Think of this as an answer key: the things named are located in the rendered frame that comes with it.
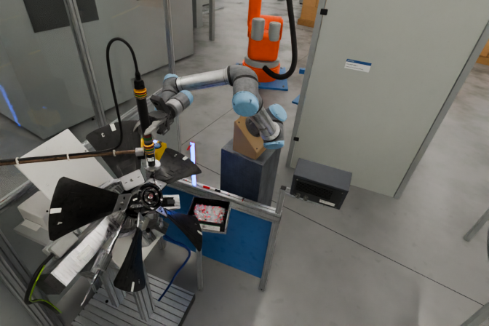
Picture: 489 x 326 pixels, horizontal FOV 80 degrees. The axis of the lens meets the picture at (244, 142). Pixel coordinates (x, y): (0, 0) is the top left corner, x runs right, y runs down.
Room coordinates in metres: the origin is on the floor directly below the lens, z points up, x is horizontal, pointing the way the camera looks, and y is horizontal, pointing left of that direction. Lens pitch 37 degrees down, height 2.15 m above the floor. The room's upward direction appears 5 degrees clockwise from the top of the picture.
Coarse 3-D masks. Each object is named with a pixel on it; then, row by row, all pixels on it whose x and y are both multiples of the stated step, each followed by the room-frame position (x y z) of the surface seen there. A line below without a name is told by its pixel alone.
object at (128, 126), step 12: (132, 120) 1.08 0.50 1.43; (96, 132) 0.98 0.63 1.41; (108, 132) 1.00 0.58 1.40; (132, 132) 1.03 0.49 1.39; (96, 144) 0.95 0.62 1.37; (108, 144) 0.96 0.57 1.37; (132, 144) 0.98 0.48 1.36; (108, 156) 0.93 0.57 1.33; (120, 156) 0.93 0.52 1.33; (132, 156) 0.94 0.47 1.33; (120, 168) 0.90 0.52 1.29; (132, 168) 0.91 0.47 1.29
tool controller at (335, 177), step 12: (300, 168) 1.06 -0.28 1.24; (312, 168) 1.07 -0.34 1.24; (324, 168) 1.07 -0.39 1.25; (336, 168) 1.07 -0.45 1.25; (300, 180) 1.02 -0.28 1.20; (312, 180) 1.00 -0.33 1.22; (324, 180) 1.00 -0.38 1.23; (336, 180) 1.00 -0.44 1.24; (348, 180) 1.00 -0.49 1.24; (300, 192) 1.04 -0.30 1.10; (312, 192) 1.02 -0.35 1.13; (324, 192) 0.99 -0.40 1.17; (336, 192) 0.97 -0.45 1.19; (348, 192) 0.96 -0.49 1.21; (324, 204) 1.02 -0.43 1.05; (336, 204) 0.99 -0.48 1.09
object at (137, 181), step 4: (132, 172) 0.90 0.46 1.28; (136, 172) 0.90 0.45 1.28; (140, 172) 0.90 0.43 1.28; (124, 176) 0.89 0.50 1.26; (128, 176) 0.89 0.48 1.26; (132, 176) 0.89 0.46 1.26; (136, 176) 0.89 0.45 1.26; (140, 176) 0.89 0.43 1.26; (124, 180) 0.87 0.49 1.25; (128, 180) 0.87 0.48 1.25; (136, 180) 0.88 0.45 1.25; (140, 180) 0.88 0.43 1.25; (144, 180) 0.88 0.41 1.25; (124, 184) 0.86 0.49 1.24; (128, 184) 0.86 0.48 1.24; (132, 184) 0.87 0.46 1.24; (136, 184) 0.87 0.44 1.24; (140, 184) 0.87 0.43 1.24; (124, 188) 0.85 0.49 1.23; (128, 188) 0.85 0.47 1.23
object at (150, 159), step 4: (136, 72) 0.92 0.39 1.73; (136, 76) 0.92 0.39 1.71; (136, 80) 0.92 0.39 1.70; (140, 80) 0.92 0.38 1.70; (136, 84) 0.91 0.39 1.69; (140, 84) 0.92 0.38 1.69; (144, 84) 0.93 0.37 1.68; (136, 88) 0.91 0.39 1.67; (140, 88) 0.91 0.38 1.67; (144, 88) 0.93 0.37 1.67; (148, 156) 0.91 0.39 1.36; (152, 156) 0.92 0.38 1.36; (148, 160) 0.91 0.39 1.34; (152, 160) 0.92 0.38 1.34; (148, 164) 0.92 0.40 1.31; (152, 164) 0.92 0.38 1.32
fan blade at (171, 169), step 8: (168, 152) 1.16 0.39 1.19; (176, 152) 1.18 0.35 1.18; (160, 160) 1.09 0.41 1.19; (168, 160) 1.10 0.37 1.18; (176, 160) 1.12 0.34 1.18; (184, 160) 1.14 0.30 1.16; (160, 168) 1.04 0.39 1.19; (168, 168) 1.05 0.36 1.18; (176, 168) 1.06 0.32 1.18; (184, 168) 1.08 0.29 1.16; (192, 168) 1.10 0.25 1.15; (152, 176) 0.98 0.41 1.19; (160, 176) 0.98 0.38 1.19; (168, 176) 0.99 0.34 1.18; (176, 176) 1.00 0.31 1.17; (184, 176) 1.02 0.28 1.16
